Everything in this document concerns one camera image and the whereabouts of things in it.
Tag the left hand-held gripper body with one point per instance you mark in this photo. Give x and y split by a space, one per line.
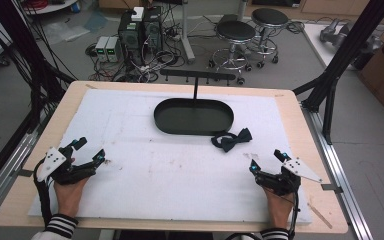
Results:
48 163

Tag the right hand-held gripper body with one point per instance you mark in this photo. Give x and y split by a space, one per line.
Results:
285 180

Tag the person's right hand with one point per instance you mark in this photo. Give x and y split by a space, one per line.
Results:
280 211

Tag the person's left hand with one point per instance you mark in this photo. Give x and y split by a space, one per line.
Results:
67 198

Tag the dark bow tie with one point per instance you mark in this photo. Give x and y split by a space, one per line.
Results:
233 140

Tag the thin wooden stick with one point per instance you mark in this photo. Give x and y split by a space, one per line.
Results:
320 216

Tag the white foam mat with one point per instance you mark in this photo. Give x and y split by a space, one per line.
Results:
166 180

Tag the black rack with oval tray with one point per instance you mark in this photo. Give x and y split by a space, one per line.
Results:
193 116

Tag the grey power supply unit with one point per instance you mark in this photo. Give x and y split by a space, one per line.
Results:
114 49
101 48

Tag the clear plastic sheet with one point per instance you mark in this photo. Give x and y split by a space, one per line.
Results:
65 31

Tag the black computer tower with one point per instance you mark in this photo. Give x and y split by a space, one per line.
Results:
130 36
153 30

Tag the white side table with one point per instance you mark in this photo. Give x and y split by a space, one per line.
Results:
316 40

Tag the black round stool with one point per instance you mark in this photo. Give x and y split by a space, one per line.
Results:
269 16
235 31

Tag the round white table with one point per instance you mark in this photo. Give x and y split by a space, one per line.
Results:
51 6

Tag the small white box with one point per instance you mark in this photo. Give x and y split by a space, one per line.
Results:
137 14

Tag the grey table leg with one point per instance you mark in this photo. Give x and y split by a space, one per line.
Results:
186 33

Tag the aluminium rail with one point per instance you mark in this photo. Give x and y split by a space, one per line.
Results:
10 166
340 173

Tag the black metal frame post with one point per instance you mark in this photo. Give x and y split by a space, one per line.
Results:
23 50
346 50

